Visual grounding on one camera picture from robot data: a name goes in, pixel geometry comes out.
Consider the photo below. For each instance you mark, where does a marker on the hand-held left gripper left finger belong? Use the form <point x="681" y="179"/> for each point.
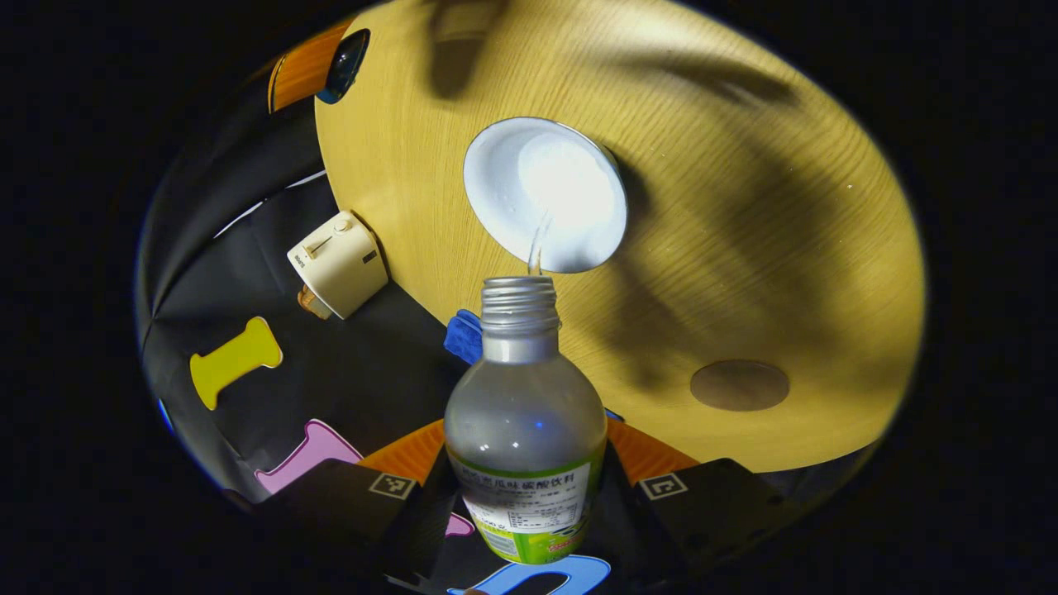
<point x="331" y="504"/>

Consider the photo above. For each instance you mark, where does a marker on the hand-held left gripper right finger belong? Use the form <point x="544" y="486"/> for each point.
<point x="711" y="512"/>

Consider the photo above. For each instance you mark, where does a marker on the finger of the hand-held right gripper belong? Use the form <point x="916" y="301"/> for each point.
<point x="302" y="70"/>

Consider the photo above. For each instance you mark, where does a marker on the teal teacup lid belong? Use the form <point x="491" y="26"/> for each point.
<point x="345" y="64"/>

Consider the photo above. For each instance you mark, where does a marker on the round brown coaster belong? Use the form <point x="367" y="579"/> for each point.
<point x="740" y="385"/>

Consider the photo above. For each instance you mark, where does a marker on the silver green-label water bottle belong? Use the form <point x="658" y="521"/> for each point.
<point x="525" y="430"/>

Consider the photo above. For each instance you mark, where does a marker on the teal white teacup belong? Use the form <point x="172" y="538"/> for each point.
<point x="554" y="190"/>

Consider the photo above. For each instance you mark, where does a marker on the black backdrop cloth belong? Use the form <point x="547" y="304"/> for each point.
<point x="364" y="372"/>

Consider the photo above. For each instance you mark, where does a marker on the white toaster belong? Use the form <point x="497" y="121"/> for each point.
<point x="339" y="264"/>

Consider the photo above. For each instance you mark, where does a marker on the brown bread slice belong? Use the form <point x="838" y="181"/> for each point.
<point x="312" y="304"/>

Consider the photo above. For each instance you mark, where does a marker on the blue folded towel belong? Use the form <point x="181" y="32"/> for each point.
<point x="464" y="337"/>

